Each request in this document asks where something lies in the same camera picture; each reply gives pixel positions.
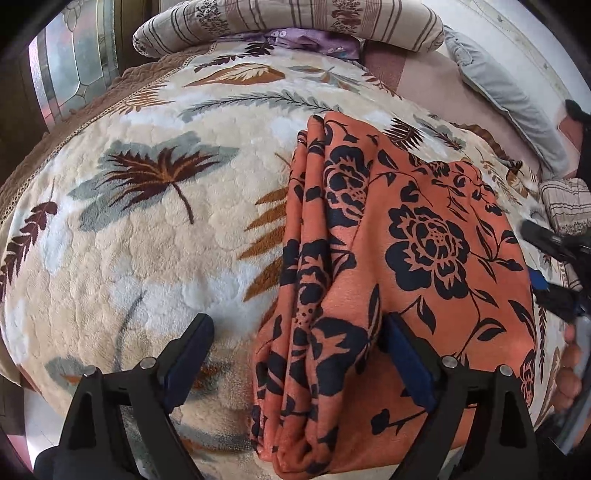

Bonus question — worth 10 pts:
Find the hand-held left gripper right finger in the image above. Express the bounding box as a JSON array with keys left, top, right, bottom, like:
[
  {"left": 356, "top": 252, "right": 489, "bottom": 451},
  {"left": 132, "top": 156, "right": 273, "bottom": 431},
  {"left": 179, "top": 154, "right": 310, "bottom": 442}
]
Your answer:
[{"left": 381, "top": 313, "right": 541, "bottom": 480}]

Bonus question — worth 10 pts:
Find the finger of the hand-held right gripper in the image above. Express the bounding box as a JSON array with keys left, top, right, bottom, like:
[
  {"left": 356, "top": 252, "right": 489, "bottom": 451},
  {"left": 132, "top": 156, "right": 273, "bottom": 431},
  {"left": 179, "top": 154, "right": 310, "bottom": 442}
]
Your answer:
[
  {"left": 521, "top": 220, "right": 591, "bottom": 265},
  {"left": 527, "top": 269, "right": 591, "bottom": 325}
]

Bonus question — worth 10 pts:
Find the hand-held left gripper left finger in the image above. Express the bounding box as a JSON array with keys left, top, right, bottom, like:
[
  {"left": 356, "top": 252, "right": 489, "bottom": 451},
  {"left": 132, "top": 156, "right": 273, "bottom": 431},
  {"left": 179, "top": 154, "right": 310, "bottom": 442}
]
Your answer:
[{"left": 34, "top": 313, "right": 216, "bottom": 480}]

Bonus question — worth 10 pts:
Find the orange black floral garment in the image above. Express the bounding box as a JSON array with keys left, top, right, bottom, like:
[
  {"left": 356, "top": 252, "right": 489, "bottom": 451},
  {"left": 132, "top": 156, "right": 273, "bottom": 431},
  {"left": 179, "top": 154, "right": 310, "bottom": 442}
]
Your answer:
[{"left": 249, "top": 113, "right": 539, "bottom": 476}]

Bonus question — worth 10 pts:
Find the person's right hand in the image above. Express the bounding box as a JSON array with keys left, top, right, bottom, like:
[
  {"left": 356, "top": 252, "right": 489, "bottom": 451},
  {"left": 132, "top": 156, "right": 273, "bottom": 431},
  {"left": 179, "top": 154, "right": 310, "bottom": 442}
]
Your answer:
[{"left": 555, "top": 323, "right": 583, "bottom": 412}]

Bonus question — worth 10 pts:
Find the small striped cushion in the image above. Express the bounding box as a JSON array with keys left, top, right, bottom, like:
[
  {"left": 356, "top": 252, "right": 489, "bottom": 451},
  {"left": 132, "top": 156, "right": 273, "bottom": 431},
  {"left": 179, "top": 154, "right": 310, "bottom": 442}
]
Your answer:
[{"left": 538, "top": 178, "right": 591, "bottom": 236}]

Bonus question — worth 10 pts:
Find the leaf print plush blanket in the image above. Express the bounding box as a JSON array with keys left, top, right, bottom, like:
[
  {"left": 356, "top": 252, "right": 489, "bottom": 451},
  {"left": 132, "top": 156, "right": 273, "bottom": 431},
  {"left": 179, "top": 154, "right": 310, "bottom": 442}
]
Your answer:
[{"left": 0, "top": 39, "right": 573, "bottom": 480}]

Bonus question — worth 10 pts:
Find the grey pillow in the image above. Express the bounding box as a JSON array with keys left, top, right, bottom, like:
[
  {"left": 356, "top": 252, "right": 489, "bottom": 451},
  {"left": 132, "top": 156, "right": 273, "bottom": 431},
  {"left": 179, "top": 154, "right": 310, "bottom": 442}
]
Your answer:
[{"left": 443, "top": 25, "right": 571, "bottom": 178}]

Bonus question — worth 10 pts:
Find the pink bed sheet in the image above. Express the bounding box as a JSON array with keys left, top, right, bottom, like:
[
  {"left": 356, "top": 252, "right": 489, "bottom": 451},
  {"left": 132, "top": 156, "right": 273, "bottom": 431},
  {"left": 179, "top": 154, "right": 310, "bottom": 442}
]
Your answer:
[{"left": 360, "top": 44, "right": 591, "bottom": 178}]

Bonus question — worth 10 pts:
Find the purple cloth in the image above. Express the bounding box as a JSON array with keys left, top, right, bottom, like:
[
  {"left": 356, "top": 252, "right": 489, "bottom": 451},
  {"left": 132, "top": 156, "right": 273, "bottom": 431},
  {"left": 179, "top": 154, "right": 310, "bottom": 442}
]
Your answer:
[{"left": 217, "top": 27, "right": 361, "bottom": 61}]

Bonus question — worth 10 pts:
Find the patterned glass door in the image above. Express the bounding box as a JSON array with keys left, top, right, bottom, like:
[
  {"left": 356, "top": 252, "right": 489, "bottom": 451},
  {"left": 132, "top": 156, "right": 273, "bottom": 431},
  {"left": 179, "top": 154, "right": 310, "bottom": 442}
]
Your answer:
[{"left": 28, "top": 0, "right": 118, "bottom": 123}]

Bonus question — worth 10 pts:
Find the striped beige pillow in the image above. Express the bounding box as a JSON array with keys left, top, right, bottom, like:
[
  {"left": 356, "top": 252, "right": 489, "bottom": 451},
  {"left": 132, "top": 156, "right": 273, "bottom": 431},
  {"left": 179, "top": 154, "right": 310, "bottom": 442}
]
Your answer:
[{"left": 133, "top": 0, "right": 445, "bottom": 58}]

